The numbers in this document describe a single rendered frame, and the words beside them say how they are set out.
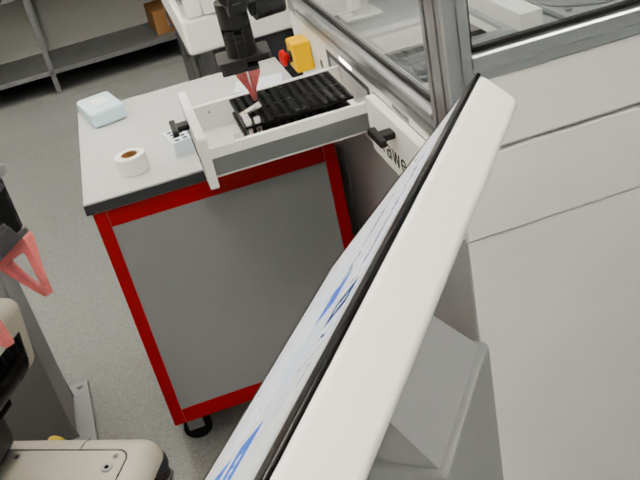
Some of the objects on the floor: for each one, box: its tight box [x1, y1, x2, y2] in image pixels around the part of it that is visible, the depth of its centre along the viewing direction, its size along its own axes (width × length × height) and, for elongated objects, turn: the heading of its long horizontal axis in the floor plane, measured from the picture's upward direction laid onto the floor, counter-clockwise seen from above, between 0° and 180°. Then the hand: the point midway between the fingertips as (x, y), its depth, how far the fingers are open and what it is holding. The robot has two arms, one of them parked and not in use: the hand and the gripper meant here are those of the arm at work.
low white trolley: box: [78, 57, 353, 438], centre depth 224 cm, size 58×62×76 cm
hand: (253, 95), depth 160 cm, fingers closed
